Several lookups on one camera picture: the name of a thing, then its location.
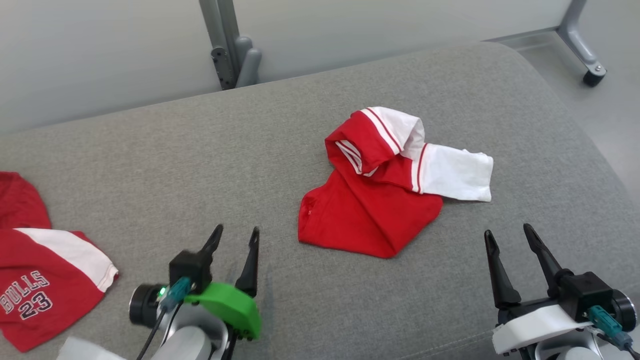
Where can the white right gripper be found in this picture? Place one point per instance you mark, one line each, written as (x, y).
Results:
(535, 325)

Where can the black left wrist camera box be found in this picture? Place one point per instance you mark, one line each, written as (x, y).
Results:
(190, 270)

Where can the red white Bulls jersey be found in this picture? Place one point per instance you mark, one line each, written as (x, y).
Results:
(365, 215)

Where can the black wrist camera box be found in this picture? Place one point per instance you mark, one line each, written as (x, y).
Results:
(190, 270)
(585, 295)

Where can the red Bulls 23 shorts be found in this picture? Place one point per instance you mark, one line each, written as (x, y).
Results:
(40, 310)

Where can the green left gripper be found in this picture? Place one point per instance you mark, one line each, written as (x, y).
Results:
(235, 310)

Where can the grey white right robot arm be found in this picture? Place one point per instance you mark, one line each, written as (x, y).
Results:
(565, 354)

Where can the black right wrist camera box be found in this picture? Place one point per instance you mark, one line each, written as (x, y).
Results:
(585, 295)

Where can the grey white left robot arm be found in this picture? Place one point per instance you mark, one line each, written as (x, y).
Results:
(187, 345)

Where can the grey metal partition post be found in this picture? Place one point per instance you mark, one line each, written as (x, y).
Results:
(225, 45)

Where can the grey partition leg with caster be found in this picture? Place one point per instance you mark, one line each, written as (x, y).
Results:
(575, 35)

